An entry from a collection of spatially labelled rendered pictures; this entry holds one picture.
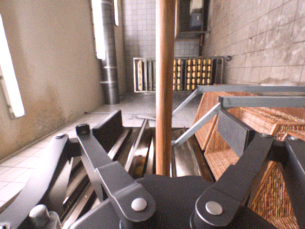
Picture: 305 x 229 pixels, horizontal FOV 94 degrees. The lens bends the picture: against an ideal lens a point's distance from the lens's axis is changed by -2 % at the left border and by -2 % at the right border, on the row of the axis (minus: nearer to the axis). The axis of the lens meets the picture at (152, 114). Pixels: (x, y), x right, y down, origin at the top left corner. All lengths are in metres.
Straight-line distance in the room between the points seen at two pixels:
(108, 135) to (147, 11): 5.46
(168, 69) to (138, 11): 5.39
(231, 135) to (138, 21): 5.43
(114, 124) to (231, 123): 0.13
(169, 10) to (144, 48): 5.09
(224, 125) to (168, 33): 0.15
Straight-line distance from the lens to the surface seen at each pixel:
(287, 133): 0.73
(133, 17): 5.60
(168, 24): 0.25
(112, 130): 0.17
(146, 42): 5.36
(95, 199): 1.07
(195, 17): 4.82
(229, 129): 0.18
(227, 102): 0.69
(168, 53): 0.25
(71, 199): 1.05
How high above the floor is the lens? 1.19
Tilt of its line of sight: 5 degrees up
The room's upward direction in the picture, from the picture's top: 90 degrees counter-clockwise
